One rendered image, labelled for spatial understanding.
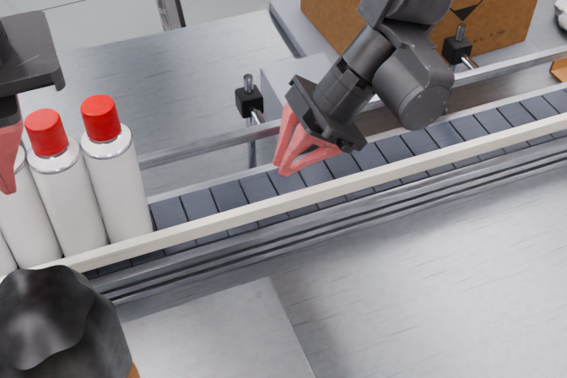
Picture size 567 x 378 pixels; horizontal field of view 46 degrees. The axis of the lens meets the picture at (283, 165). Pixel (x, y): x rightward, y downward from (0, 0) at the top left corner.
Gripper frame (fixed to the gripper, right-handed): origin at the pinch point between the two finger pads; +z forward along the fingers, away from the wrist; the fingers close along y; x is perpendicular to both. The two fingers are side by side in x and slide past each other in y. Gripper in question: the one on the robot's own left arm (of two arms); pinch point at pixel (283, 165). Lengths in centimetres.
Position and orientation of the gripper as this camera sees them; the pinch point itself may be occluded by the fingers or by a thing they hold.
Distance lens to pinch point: 79.2
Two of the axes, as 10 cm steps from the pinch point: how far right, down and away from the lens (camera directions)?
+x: 7.2, 2.4, 6.5
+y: 3.7, 6.6, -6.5
